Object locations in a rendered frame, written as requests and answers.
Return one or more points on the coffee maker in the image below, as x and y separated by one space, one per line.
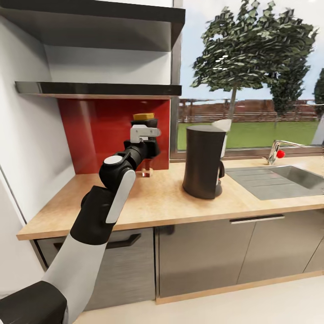
203 169

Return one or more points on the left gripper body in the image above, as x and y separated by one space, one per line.
145 148

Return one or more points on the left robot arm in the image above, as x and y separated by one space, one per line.
63 292

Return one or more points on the bottle of coffee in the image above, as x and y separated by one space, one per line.
146 120

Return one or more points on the paper coffee filter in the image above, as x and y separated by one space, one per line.
223 124

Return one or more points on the shelf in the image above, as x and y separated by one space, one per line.
97 24
72 90

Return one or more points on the drop in sink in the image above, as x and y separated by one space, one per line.
280 181

